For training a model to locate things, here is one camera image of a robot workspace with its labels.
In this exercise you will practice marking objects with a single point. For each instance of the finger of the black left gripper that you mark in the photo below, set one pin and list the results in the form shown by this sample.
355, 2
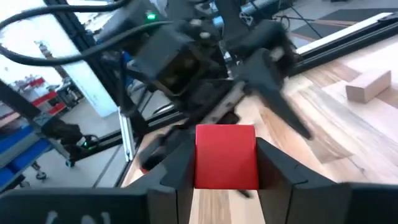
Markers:
224, 104
270, 87

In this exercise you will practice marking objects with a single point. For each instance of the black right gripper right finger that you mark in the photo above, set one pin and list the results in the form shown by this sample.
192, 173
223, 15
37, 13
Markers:
311, 202

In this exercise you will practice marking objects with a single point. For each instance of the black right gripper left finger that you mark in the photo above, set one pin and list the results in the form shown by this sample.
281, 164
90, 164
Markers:
93, 205

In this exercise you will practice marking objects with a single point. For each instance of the red wooden block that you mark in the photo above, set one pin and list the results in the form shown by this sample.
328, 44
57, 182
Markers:
226, 155

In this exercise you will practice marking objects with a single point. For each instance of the natural wooden block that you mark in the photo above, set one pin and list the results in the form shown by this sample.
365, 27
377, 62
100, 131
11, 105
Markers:
368, 85

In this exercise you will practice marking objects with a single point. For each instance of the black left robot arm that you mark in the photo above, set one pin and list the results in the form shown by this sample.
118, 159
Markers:
130, 21

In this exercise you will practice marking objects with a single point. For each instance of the silver aluminium table leg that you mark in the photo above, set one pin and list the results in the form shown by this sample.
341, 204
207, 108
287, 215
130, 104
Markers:
127, 137

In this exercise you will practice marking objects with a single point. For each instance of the black background robot arms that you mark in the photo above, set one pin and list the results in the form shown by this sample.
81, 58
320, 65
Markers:
65, 132

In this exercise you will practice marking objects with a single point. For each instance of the blue shelf cart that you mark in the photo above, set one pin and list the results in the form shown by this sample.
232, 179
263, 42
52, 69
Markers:
18, 155

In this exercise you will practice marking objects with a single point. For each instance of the dark floor mat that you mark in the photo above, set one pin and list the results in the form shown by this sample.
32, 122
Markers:
351, 15

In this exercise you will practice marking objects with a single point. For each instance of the white building pillar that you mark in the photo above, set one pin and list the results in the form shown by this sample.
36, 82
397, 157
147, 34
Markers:
90, 90

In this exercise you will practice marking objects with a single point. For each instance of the red shelf rack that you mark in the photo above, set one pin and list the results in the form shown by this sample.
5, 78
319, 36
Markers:
46, 98

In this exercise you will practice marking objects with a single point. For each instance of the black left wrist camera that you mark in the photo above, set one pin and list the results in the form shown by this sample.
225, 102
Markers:
164, 49

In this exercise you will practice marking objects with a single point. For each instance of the black aluminium frame post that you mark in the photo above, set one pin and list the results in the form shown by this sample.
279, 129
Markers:
113, 93

